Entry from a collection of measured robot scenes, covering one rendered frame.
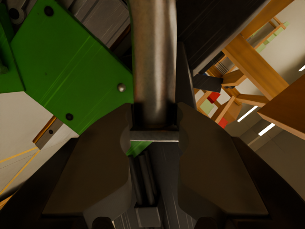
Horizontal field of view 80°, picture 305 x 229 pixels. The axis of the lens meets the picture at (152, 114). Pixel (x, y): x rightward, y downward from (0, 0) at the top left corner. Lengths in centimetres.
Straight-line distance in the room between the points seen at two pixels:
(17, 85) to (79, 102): 8
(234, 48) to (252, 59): 10
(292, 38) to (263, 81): 921
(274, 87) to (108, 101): 90
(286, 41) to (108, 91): 996
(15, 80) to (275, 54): 977
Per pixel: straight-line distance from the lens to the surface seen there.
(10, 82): 29
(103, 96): 24
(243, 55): 101
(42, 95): 28
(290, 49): 1013
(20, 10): 29
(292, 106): 67
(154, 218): 29
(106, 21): 71
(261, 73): 103
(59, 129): 44
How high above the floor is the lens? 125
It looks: 1 degrees down
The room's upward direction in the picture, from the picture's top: 137 degrees clockwise
